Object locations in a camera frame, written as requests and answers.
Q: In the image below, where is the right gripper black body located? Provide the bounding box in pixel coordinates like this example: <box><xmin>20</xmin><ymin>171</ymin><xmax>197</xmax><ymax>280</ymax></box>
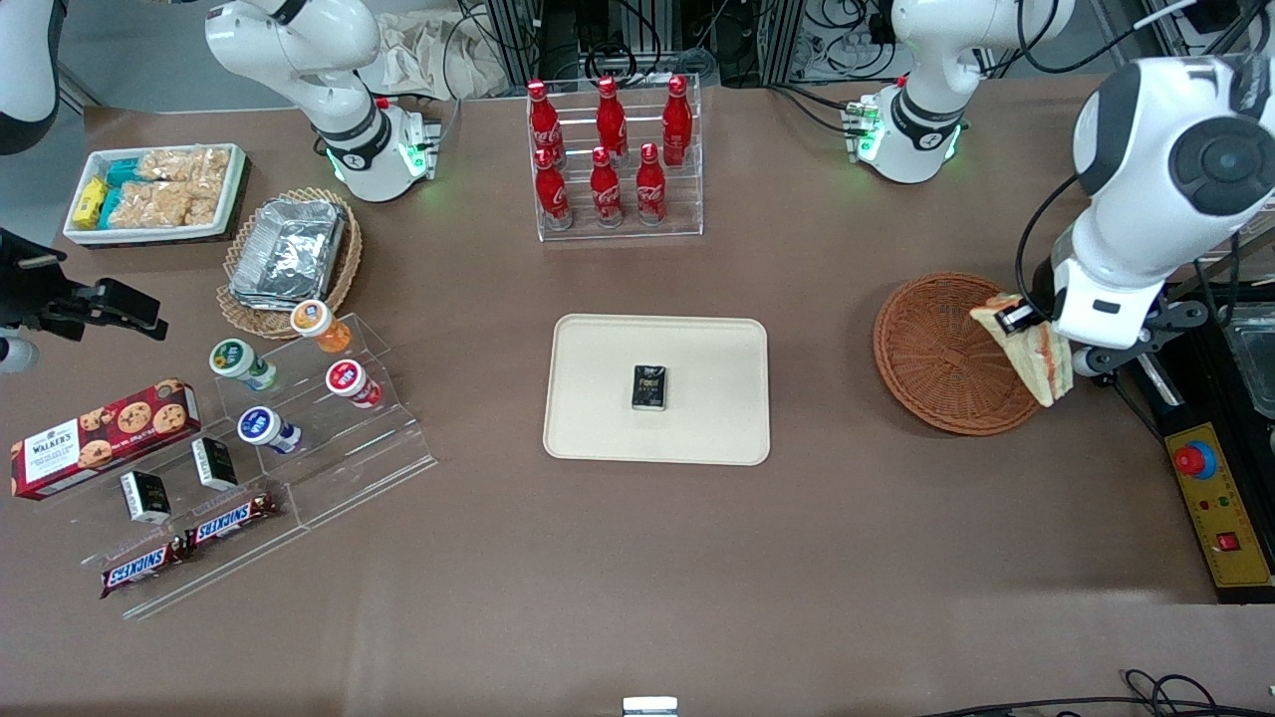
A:
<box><xmin>0</xmin><ymin>229</ymin><xmax>75</xmax><ymax>332</ymax></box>

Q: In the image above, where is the triangular sandwich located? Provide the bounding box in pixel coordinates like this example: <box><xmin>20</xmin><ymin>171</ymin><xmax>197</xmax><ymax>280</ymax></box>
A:
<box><xmin>968</xmin><ymin>291</ymin><xmax>1076</xmax><ymax>408</ymax></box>

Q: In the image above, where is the brown round wicker basket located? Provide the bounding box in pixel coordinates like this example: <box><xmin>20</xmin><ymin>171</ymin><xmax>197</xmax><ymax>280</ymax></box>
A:
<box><xmin>873</xmin><ymin>272</ymin><xmax>1047</xmax><ymax>437</ymax></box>

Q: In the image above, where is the white rectangular snack tray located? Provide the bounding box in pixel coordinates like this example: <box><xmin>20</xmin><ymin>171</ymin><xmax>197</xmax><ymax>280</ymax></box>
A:
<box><xmin>62</xmin><ymin>142</ymin><xmax>249</xmax><ymax>248</ymax></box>

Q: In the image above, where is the light tan wicker basket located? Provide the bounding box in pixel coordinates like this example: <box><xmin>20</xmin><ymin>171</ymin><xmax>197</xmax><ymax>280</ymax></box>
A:
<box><xmin>216</xmin><ymin>186</ymin><xmax>365</xmax><ymax>343</ymax></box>

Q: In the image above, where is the beige plastic tray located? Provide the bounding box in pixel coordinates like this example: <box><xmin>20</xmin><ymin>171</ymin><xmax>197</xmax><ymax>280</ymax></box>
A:
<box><xmin>543</xmin><ymin>314</ymin><xmax>772</xmax><ymax>467</ymax></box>

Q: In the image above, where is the clear rice cracker pack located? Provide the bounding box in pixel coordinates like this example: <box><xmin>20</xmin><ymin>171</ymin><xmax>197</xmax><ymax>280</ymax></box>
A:
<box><xmin>114</xmin><ymin>180</ymin><xmax>222</xmax><ymax>230</ymax></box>
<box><xmin>137</xmin><ymin>146</ymin><xmax>232</xmax><ymax>184</ymax></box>

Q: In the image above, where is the red Walkers cookie box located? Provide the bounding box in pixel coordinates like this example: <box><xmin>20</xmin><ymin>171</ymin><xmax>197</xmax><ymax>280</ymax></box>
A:
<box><xmin>10</xmin><ymin>377</ymin><xmax>203</xmax><ymax>502</ymax></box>

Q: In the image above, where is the green lid yogurt cup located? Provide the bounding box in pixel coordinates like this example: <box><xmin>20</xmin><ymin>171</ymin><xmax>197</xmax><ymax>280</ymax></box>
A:
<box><xmin>208</xmin><ymin>338</ymin><xmax>281</xmax><ymax>393</ymax></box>

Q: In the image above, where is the black tabletop appliance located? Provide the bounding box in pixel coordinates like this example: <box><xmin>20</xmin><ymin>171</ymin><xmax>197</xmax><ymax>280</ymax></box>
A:
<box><xmin>1131</xmin><ymin>284</ymin><xmax>1275</xmax><ymax>439</ymax></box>

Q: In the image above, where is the stack of foil containers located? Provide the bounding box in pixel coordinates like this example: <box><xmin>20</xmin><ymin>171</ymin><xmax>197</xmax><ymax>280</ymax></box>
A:
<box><xmin>228</xmin><ymin>198</ymin><xmax>349</xmax><ymax>311</ymax></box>

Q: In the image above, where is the small black white box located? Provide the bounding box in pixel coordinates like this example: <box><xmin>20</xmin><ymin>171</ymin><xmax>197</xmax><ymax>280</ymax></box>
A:
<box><xmin>190</xmin><ymin>437</ymin><xmax>241</xmax><ymax>493</ymax></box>
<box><xmin>119</xmin><ymin>470</ymin><xmax>173</xmax><ymax>527</ymax></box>

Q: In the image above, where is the blue lid yogurt cup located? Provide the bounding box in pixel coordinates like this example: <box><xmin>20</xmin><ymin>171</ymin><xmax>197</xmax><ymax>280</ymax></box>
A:
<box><xmin>236</xmin><ymin>405</ymin><xmax>303</xmax><ymax>456</ymax></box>

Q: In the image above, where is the orange lid yogurt cup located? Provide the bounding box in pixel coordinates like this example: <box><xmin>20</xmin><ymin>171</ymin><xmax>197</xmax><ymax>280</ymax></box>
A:
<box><xmin>290</xmin><ymin>299</ymin><xmax>353</xmax><ymax>356</ymax></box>

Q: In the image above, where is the Snickers chocolate bar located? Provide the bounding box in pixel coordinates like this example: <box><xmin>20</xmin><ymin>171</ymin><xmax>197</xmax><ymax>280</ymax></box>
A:
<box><xmin>99</xmin><ymin>542</ymin><xmax>192</xmax><ymax>600</ymax></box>
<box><xmin>183</xmin><ymin>492</ymin><xmax>281</xmax><ymax>550</ymax></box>

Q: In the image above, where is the yellow emergency stop control box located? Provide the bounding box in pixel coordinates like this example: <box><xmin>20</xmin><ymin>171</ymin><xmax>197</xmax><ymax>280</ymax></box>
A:
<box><xmin>1162</xmin><ymin>422</ymin><xmax>1275</xmax><ymax>605</ymax></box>

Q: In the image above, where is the red lid yogurt cup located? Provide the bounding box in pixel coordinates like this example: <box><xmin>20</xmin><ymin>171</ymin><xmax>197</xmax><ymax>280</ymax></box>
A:
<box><xmin>325</xmin><ymin>359</ymin><xmax>383</xmax><ymax>410</ymax></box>

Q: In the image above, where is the clear acrylic stepped stand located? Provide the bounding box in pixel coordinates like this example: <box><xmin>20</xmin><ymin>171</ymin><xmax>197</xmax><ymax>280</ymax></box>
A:
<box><xmin>212</xmin><ymin>313</ymin><xmax>440</xmax><ymax>531</ymax></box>
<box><xmin>35</xmin><ymin>423</ymin><xmax>312</xmax><ymax>621</ymax></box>

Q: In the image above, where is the clear acrylic bottle rack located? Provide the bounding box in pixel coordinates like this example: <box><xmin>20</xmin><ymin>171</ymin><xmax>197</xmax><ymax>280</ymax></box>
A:
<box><xmin>526</xmin><ymin>74</ymin><xmax>705</xmax><ymax>244</ymax></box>

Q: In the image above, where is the beige cloth bag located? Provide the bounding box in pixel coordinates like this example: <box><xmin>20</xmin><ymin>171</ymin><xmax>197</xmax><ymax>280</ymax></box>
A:
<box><xmin>371</xmin><ymin>8</ymin><xmax>511</xmax><ymax>102</ymax></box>

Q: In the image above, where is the red cola bottle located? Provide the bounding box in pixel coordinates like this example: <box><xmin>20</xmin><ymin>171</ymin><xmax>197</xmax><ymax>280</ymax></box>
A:
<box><xmin>596</xmin><ymin>76</ymin><xmax>630</xmax><ymax>162</ymax></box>
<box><xmin>526</xmin><ymin>80</ymin><xmax>562</xmax><ymax>165</ymax></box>
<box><xmin>662</xmin><ymin>75</ymin><xmax>694</xmax><ymax>168</ymax></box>
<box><xmin>636</xmin><ymin>142</ymin><xmax>667</xmax><ymax>226</ymax></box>
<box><xmin>535</xmin><ymin>147</ymin><xmax>575</xmax><ymax>231</ymax></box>
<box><xmin>590</xmin><ymin>146</ymin><xmax>626</xmax><ymax>229</ymax></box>

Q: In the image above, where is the black cable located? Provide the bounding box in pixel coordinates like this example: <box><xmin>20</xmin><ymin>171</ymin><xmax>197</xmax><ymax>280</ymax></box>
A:
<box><xmin>914</xmin><ymin>668</ymin><xmax>1275</xmax><ymax>717</ymax></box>

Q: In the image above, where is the aluminium equipment frame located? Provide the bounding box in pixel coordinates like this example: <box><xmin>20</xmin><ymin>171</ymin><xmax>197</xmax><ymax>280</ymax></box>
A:
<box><xmin>480</xmin><ymin>0</ymin><xmax>810</xmax><ymax>89</ymax></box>

